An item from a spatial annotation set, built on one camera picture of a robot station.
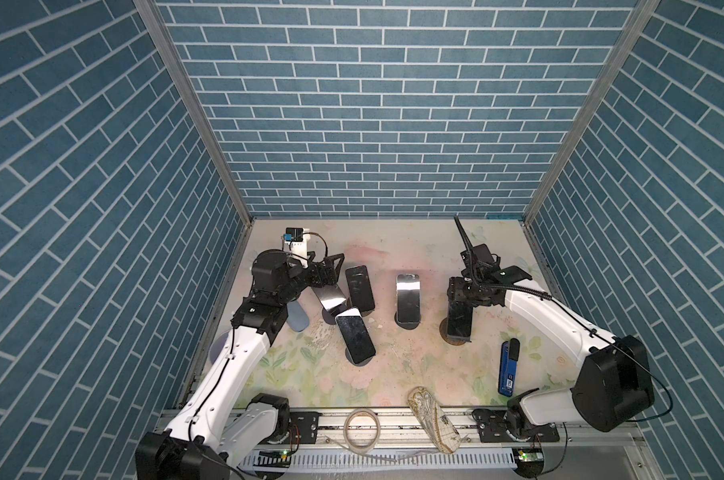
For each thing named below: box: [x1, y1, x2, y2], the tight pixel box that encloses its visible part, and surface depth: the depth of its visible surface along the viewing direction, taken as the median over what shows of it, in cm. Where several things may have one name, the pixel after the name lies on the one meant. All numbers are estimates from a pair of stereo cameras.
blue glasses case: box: [286, 300, 310, 332], surface depth 94 cm
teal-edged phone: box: [396, 273, 421, 323], surface depth 90 cm
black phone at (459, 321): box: [447, 302, 474, 341], surface depth 86 cm
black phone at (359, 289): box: [345, 265, 375, 313], surface depth 91 cm
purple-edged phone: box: [335, 308, 376, 364], surface depth 82 cm
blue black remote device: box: [498, 338, 520, 397], surface depth 84 cm
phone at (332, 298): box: [312, 284, 349, 315], surface depth 91 cm
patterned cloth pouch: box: [407, 386, 461, 454], surface depth 74 cm
